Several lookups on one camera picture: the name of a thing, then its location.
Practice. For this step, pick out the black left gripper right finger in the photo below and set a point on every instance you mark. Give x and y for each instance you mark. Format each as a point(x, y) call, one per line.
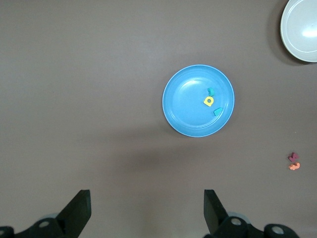
point(215, 218)

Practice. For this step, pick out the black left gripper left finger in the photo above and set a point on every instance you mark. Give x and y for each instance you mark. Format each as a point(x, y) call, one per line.
point(73, 218)

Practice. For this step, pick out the teal foam letter r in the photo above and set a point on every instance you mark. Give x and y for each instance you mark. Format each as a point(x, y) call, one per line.
point(217, 112)

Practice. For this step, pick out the yellow foam letter d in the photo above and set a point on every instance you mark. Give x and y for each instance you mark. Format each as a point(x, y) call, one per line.
point(205, 101)

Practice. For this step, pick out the teal foam letter c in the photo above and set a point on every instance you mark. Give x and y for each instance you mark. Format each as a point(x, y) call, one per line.
point(212, 93)

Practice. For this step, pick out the orange foam letter t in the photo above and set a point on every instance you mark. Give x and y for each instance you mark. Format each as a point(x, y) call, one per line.
point(294, 166)

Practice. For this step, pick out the dark red foam letter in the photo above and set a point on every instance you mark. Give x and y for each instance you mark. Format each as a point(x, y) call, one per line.
point(293, 156)

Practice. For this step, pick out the blue plate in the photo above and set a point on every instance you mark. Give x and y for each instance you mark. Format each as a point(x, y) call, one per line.
point(188, 111)

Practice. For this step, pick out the beige plate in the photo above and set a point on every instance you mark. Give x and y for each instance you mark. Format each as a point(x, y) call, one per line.
point(299, 37)

